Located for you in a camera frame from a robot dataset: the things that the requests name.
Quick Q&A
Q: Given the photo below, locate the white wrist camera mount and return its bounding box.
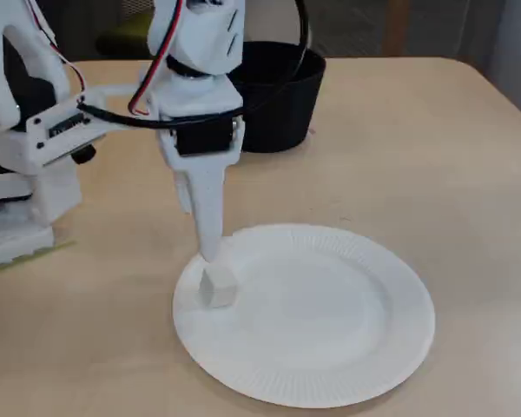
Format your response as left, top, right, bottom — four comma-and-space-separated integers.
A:
24, 83, 162, 169

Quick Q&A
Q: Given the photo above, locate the black ribbed pot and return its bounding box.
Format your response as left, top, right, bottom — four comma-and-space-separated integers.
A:
228, 41, 327, 154

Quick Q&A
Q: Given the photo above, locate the thick black camera cable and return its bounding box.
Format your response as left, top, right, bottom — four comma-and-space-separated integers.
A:
76, 0, 313, 131

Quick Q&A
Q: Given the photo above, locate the wooden partition frame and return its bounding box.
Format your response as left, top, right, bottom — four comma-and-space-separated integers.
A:
384, 0, 412, 57

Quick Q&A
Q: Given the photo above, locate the thin green base board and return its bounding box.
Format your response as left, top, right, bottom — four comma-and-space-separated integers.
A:
0, 240, 77, 279

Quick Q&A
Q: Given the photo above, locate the red white black servo wire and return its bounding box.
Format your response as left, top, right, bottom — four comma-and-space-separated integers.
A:
24, 0, 88, 95
128, 0, 186, 118

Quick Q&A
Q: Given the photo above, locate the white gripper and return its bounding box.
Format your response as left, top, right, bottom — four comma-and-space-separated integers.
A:
158, 74, 247, 264

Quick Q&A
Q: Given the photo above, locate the white paper plate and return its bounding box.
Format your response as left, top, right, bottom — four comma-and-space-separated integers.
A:
172, 222, 437, 409

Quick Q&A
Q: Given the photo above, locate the white cube block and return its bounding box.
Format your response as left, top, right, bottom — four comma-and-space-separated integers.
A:
199, 266, 239, 310

